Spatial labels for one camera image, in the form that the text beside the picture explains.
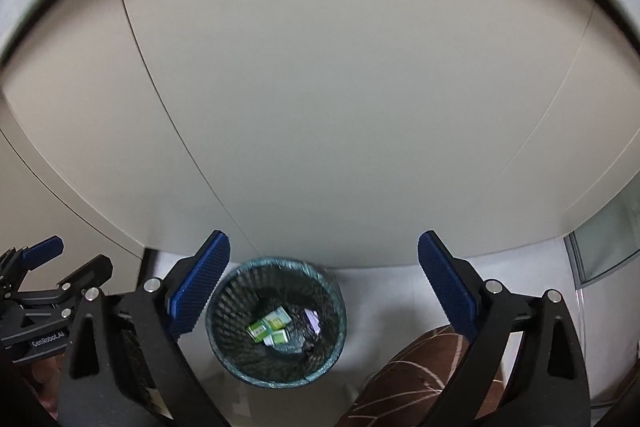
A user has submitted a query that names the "green white carton trash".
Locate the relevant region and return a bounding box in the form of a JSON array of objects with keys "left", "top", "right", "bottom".
[{"left": 246, "top": 307, "right": 292, "bottom": 347}]

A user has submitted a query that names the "dark mesh trash bin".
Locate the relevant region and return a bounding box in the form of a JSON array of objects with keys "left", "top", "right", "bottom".
[{"left": 206, "top": 258, "right": 347, "bottom": 389}]

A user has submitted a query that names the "person's left hand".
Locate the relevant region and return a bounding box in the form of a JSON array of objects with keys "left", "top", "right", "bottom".
[{"left": 30, "top": 355, "right": 64, "bottom": 419}]

